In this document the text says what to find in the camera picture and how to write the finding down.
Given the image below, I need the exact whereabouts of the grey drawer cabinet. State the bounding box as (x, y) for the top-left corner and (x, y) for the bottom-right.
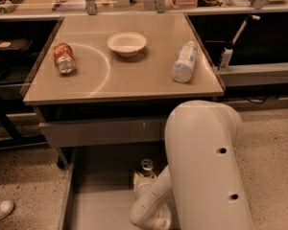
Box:
(20, 12), (226, 230)

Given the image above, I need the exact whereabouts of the white paper bowl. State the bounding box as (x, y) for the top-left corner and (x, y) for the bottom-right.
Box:
(107, 32), (147, 58)

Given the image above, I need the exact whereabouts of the closed top grey drawer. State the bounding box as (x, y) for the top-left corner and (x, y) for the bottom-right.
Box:
(39, 115), (171, 148)

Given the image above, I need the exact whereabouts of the clear plastic water bottle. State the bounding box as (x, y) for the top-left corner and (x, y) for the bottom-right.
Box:
(173, 41), (197, 82)

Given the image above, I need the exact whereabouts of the red coca cola can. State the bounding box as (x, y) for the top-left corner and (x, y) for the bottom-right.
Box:
(54, 43), (76, 75)

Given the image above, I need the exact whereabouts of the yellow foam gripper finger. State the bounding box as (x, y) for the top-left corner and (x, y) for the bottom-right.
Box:
(133, 172), (156, 190)

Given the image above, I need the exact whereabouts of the blue silver redbull can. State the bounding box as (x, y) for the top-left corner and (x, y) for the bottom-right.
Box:
(138, 158), (154, 177)

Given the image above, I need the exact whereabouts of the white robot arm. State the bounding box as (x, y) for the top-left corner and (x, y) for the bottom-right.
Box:
(130, 101), (253, 230)

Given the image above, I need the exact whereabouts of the open middle grey drawer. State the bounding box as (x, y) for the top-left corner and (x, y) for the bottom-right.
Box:
(58, 142), (167, 230)

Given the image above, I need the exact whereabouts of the white sneaker shoe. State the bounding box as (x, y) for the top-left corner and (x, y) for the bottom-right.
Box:
(0, 200), (15, 220)

